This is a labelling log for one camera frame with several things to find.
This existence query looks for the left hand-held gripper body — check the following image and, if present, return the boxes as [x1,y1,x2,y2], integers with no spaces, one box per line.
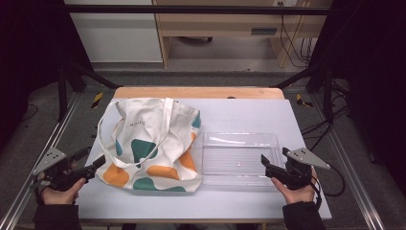
[33,147,97,193]

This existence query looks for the right hand-held gripper cable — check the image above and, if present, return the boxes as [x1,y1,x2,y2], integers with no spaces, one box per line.
[310,164,347,210]

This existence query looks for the clear plastic tray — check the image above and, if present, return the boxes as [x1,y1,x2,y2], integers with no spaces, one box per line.
[200,131,283,193]

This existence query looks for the yellow black tape marker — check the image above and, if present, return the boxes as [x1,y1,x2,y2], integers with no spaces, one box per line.
[90,91,104,109]
[295,93,314,108]

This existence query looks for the hanging black cables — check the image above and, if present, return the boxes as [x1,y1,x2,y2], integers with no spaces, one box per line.
[279,1,315,68]

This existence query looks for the black metal stand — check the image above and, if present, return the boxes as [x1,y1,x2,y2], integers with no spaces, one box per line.
[56,60,121,123]
[271,63,334,124]

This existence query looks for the person's right hand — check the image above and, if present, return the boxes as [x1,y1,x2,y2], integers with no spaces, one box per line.
[271,167,319,205]

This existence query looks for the black floor cables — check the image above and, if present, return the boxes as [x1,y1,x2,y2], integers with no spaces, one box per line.
[300,80,352,152]

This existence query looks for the white patterned tote bag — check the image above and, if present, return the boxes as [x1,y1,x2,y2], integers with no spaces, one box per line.
[96,97,204,194]

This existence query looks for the light wooden desk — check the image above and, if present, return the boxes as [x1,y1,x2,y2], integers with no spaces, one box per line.
[152,0,333,69]

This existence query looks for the black curtain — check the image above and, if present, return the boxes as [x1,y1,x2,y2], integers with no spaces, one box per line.
[0,0,94,151]
[305,0,406,186]

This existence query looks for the aluminium floor rail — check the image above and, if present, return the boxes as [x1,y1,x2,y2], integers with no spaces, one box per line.
[310,94,386,230]
[0,92,80,230]

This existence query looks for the thin black floor cable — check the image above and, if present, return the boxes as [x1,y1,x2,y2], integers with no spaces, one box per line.
[20,103,39,123]

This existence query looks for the person's left hand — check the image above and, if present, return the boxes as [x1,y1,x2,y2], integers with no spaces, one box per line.
[40,176,87,206]

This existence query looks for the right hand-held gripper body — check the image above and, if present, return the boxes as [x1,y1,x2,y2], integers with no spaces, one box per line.
[265,147,331,190]

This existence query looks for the black horizontal frame bar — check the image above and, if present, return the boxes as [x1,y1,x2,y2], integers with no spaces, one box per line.
[63,4,333,16]

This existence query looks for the white cabinet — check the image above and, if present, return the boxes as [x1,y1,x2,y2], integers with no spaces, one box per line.
[63,0,164,64]

